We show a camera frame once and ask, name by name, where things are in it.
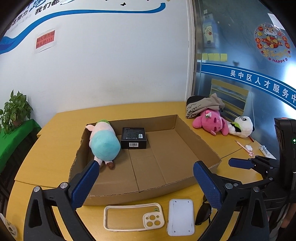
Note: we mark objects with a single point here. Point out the pink pen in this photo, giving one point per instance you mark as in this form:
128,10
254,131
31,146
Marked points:
250,153

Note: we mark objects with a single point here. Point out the blue pink pig plush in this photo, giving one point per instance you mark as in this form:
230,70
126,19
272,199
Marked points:
103,143

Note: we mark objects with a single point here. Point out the cartoon sheep window poster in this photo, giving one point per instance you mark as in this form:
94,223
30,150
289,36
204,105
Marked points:
208,34

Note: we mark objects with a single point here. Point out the person's right hand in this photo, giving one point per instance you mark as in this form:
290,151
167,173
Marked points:
285,225

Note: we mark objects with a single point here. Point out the white plastic strip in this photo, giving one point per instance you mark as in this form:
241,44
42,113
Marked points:
266,153

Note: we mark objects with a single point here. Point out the round festive window sticker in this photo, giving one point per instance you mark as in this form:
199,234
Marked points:
272,43

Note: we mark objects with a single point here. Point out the beige folded garment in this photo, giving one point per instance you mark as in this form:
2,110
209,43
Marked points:
197,104

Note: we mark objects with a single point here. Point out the small white earbud case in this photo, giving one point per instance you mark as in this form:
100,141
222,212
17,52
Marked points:
248,147

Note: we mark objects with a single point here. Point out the white rectangular device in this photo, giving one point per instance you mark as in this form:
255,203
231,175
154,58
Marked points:
181,220

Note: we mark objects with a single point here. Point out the large potted green plant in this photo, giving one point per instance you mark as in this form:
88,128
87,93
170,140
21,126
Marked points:
16,110

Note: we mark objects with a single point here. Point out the white tape roll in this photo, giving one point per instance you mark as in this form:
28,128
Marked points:
11,228

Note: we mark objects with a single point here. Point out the clear beige phone case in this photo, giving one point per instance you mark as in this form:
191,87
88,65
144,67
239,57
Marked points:
133,218

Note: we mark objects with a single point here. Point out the black product box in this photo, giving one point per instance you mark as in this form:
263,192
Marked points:
133,138

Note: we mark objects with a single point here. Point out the open cardboard tray box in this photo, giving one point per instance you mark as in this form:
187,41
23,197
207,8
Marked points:
165,165

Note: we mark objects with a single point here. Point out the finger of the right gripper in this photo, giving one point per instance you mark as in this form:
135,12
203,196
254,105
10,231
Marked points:
224,184
260,164

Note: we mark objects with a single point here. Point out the black sunglasses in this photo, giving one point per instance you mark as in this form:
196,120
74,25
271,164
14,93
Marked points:
204,212

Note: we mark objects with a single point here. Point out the red paper wall notice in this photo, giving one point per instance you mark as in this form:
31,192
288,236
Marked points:
45,39

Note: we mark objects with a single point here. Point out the pink bear plush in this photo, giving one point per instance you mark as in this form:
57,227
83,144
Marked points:
212,122

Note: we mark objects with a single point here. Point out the white panda plush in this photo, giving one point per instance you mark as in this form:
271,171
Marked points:
242,127

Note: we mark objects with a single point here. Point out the yellow sticky notes row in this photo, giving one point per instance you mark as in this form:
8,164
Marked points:
220,57

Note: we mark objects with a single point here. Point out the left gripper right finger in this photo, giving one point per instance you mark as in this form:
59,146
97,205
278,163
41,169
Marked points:
228,196

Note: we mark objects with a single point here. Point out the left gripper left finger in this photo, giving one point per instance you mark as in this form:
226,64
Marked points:
40,221

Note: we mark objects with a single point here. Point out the green covered side table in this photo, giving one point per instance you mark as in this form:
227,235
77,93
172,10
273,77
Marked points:
10,141

